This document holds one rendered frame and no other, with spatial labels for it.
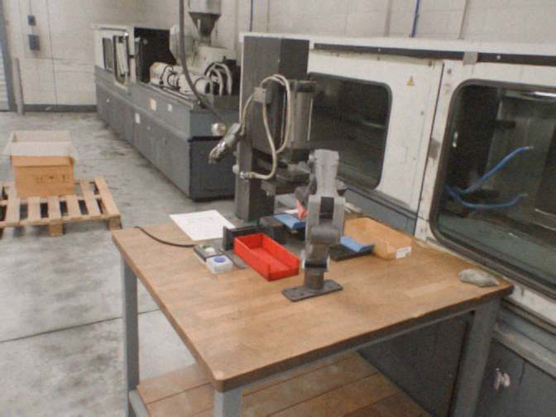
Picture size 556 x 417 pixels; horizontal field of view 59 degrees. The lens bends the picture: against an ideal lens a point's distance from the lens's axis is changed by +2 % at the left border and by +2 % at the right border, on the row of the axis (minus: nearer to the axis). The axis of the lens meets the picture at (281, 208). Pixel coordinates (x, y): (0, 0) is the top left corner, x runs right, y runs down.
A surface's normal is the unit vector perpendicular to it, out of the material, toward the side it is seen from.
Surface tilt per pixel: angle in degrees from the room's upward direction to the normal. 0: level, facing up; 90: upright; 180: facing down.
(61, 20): 90
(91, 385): 0
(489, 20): 90
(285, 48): 90
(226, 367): 0
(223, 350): 0
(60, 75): 90
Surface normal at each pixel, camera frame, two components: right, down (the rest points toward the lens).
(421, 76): -0.87, 0.10
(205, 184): 0.48, 0.32
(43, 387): 0.07, -0.94
